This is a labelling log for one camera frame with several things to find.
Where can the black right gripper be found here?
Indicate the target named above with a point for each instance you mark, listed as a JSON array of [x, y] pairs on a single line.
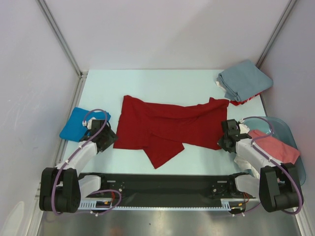
[[225, 141]]

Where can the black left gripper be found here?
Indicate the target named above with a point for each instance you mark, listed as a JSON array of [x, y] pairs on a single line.
[[112, 137]]

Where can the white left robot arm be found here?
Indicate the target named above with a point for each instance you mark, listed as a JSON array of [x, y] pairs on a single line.
[[63, 187]]

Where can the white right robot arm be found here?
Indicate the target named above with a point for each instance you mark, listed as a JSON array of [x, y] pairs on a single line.
[[278, 186]]

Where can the folded bright blue t shirt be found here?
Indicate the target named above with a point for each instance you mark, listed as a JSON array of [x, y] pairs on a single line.
[[74, 129]]

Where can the white cloth in basin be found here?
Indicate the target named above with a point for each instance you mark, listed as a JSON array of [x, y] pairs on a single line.
[[244, 165]]

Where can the folded red printed t shirt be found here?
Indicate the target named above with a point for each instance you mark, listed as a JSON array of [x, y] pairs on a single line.
[[237, 103]]

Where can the translucent blue plastic basin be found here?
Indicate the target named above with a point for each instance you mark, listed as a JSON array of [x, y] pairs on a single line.
[[282, 132]]

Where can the folded white t shirt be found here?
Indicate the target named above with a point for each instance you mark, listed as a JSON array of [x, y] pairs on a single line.
[[220, 86]]

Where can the pink t shirt in basin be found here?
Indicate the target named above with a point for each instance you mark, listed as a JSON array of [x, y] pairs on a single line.
[[278, 150]]

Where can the folded grey-blue t shirt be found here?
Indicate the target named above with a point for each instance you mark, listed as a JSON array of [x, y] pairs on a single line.
[[243, 81]]

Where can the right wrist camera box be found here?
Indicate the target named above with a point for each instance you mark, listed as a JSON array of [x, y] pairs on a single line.
[[244, 129]]

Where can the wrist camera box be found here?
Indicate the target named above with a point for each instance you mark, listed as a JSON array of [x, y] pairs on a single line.
[[88, 123], [244, 129]]

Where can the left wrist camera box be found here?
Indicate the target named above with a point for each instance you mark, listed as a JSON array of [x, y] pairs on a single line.
[[88, 123]]

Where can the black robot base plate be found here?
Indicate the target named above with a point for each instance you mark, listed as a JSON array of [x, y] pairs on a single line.
[[175, 189]]

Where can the white slotted cable duct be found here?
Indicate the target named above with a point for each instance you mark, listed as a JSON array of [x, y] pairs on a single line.
[[99, 206]]

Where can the left aluminium frame post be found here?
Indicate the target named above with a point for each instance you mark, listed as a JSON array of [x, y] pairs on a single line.
[[59, 35]]

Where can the aluminium frame post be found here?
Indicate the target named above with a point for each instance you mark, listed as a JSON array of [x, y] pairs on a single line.
[[59, 35], [276, 32]]

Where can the right aluminium frame post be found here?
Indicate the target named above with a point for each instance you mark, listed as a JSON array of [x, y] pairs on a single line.
[[276, 32]]

